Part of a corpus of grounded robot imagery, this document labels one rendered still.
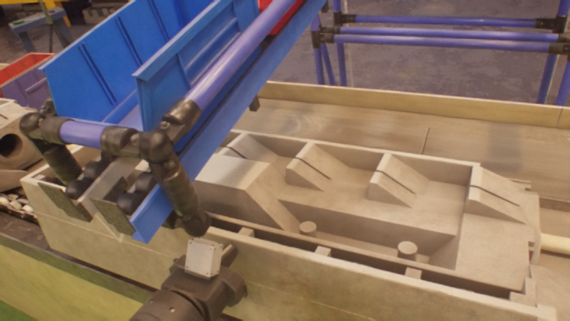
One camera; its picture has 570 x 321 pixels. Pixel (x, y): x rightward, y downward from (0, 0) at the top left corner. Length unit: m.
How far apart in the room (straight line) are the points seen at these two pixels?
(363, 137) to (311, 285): 0.70
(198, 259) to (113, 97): 0.27
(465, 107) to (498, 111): 0.09
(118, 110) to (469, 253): 0.57
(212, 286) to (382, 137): 0.81
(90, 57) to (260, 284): 0.43
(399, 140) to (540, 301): 0.74
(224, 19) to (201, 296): 0.38
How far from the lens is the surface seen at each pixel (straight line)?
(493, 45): 1.38
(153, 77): 0.49
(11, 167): 1.58
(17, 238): 1.31
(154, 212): 0.50
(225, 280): 0.59
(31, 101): 1.89
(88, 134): 0.51
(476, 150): 1.23
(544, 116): 1.34
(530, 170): 1.19
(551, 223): 1.07
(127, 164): 0.62
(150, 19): 0.71
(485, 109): 1.33
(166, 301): 0.56
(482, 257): 0.69
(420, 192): 0.83
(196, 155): 0.54
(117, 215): 0.51
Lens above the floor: 1.48
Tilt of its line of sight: 38 degrees down
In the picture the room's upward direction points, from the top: 11 degrees counter-clockwise
